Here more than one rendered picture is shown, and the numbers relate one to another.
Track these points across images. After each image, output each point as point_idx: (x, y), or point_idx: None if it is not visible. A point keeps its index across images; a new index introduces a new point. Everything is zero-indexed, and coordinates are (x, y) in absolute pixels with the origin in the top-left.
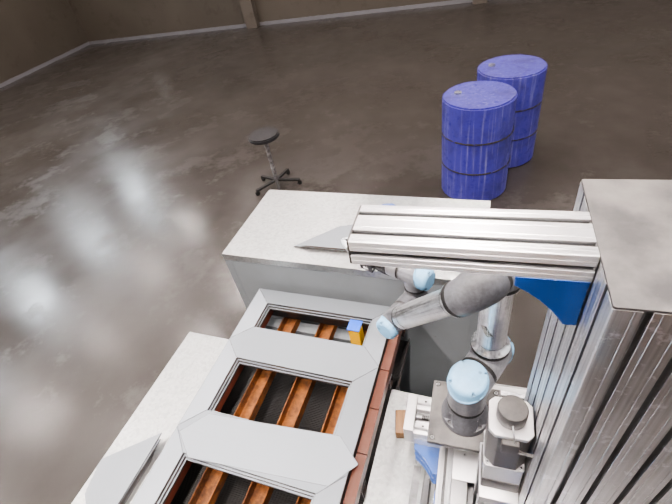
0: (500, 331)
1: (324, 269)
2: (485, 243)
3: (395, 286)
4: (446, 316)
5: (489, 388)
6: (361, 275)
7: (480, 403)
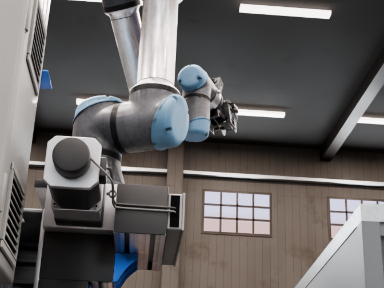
0: (141, 47)
1: (303, 284)
2: None
3: (327, 279)
4: (112, 28)
5: (98, 114)
6: (315, 275)
7: (78, 123)
